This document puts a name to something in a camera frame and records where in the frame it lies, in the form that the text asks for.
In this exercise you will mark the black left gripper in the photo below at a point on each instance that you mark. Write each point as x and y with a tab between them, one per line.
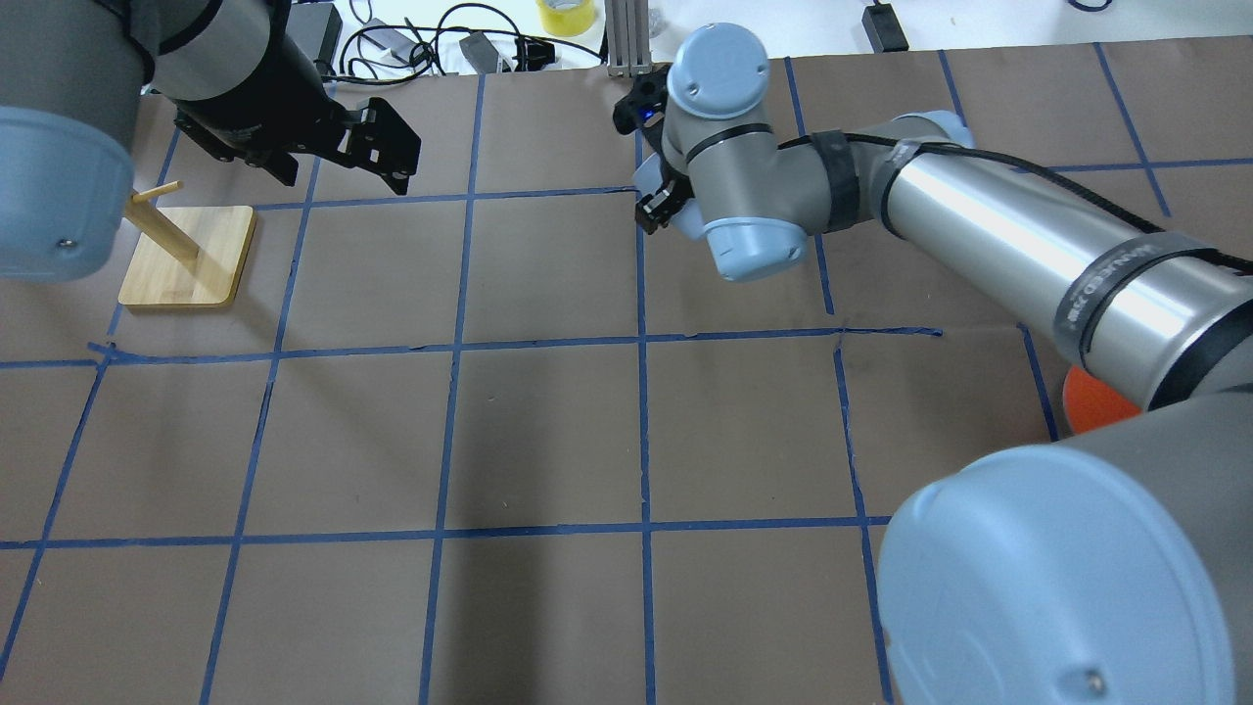
262	110

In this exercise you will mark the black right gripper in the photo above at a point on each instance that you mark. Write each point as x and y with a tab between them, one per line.
662	208

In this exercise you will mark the light blue plastic cup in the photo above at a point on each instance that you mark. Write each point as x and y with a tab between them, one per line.
690	222

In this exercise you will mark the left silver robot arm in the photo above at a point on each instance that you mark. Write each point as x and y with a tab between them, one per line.
73	73

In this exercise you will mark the grey power brick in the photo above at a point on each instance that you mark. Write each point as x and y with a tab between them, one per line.
316	28

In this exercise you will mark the yellow tape roll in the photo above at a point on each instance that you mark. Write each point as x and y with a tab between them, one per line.
566	18

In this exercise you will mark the wooden peg stand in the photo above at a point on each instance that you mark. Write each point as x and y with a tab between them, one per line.
186	257

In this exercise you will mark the black power adapter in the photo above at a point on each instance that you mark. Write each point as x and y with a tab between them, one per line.
884	31

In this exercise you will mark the orange can with grey lid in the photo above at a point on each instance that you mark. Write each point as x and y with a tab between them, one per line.
1090	404

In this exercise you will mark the aluminium profile post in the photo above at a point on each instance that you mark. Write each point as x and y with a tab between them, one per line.
627	38

